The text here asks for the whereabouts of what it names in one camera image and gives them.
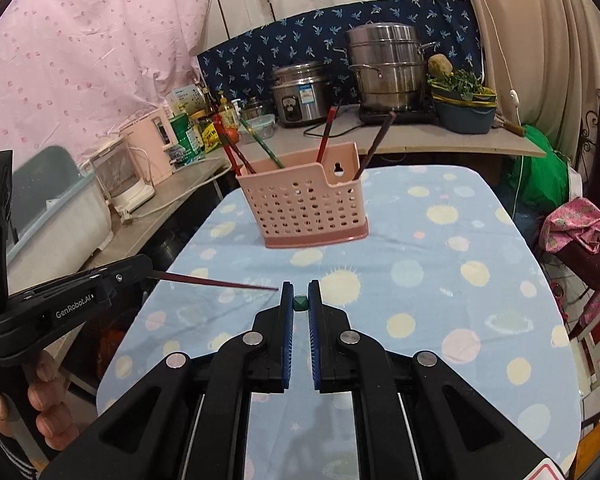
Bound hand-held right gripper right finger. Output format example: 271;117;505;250
307;280;553;480

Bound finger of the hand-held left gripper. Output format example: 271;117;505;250
0;254;153;367

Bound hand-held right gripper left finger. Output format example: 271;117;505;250
40;281;296;480

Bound dark red chopstick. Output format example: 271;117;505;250
150;271;280;292
354;111;397;181

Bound pink perforated utensil basket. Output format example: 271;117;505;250
236;141;370;251

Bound brown-red chopstick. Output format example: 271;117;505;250
227;140;257;175

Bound bright red chopstick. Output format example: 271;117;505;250
211;114;248;176
316;106;338;164

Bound person's left hand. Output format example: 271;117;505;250
0;351;83;454

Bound translucent plastic storage bin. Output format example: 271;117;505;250
7;146;115;266

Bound white clear-front appliance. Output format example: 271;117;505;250
89;140;156;216

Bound blue planet-print tablecloth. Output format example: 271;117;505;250
96;164;583;480

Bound steel side counter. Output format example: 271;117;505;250
10;157;231;291

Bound pink kitchen appliance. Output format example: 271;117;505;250
121;107;176;183

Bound green tin can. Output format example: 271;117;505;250
169;112;203;163

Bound pink dotted curtain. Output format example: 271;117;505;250
0;0;216;171

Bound yellow snack packet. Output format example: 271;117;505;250
200;125;226;153

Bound clear glass food container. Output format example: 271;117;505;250
240;114;277;142

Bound white carton box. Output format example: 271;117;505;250
169;85;206;116

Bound yellow oil bottle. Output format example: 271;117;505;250
218;91;238;130

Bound wooden counter board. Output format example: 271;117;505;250
225;120;548;158

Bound black induction cooktop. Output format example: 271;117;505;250
358;102;438;125

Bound silver rice cooker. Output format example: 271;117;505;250
271;61;331;128

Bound blue plastic basin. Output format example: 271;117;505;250
431;87;498;135

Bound green plastic bag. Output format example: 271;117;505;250
510;125;571;211

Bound stainless steel steamer pot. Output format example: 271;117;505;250
345;22;438;113

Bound pink floral cloth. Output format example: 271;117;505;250
539;197;600;326

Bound leafy green vegetables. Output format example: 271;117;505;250
426;54;486;96

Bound navy floral cloth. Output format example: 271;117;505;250
196;0;483;111

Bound beige curtain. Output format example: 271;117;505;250
455;0;600;161

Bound wooden knife handle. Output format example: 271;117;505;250
495;117;526;137

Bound white cable with switch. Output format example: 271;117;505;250
467;0;523;126

